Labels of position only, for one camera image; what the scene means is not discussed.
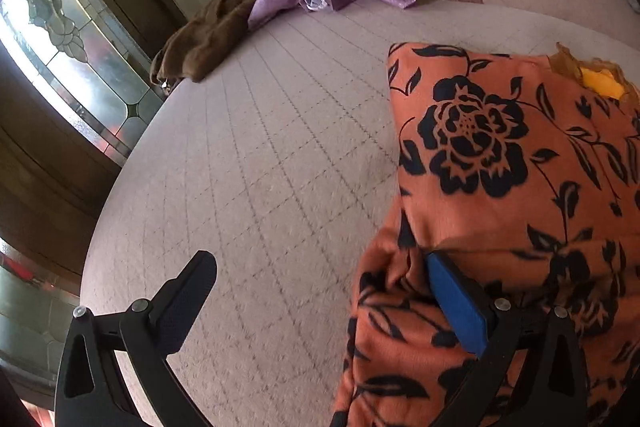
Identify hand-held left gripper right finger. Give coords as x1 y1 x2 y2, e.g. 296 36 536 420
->
425 251 588 427

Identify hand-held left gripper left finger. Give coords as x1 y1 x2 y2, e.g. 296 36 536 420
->
54 250 218 427

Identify orange black floral garment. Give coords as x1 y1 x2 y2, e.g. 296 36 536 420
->
332 42 640 427

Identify leaded stained glass pane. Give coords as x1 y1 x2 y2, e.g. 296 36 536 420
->
0 237 81 403
0 0 166 168

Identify pink quilted bed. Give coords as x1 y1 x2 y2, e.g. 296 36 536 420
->
80 0 640 427

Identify brown cloth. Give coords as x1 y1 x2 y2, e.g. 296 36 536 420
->
150 0 321 88

